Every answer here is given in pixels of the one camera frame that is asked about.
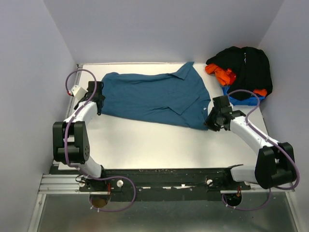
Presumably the teal blue t shirt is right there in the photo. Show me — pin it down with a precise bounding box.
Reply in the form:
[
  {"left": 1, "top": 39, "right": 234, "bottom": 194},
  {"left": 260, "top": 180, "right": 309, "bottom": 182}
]
[{"left": 101, "top": 62, "right": 211, "bottom": 131}]

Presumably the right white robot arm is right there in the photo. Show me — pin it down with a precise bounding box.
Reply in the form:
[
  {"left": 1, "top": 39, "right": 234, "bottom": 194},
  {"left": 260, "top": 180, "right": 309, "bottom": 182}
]
[{"left": 205, "top": 95, "right": 299, "bottom": 189}]

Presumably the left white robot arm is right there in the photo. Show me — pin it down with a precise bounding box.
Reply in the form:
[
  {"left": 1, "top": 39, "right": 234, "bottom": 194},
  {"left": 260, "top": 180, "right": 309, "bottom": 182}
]
[{"left": 52, "top": 81, "right": 108, "bottom": 191}]

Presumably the blue plastic bin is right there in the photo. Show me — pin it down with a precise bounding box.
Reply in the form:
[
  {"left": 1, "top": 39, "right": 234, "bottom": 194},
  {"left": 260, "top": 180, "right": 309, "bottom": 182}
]
[{"left": 222, "top": 86, "right": 265, "bottom": 106}]

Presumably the orange t shirt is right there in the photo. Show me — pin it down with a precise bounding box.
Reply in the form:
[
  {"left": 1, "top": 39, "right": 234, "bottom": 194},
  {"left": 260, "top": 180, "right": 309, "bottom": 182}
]
[{"left": 205, "top": 62, "right": 273, "bottom": 97}]

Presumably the black t shirt pile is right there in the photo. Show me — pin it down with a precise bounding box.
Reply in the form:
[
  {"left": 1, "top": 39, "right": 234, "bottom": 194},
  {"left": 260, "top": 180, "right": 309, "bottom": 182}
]
[{"left": 205, "top": 46, "right": 273, "bottom": 101}]

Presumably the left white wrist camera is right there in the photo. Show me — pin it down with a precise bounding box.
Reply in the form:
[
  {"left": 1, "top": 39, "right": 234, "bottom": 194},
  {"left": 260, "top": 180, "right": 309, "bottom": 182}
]
[{"left": 68, "top": 85, "right": 87, "bottom": 100}]

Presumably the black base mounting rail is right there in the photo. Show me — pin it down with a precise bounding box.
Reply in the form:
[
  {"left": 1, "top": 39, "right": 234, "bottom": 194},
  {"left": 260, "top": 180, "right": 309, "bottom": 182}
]
[{"left": 79, "top": 168, "right": 250, "bottom": 202}]

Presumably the aluminium table edge rail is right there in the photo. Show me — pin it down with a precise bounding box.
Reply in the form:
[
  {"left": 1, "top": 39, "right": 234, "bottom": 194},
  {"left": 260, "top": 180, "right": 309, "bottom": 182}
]
[{"left": 27, "top": 63, "right": 84, "bottom": 232}]

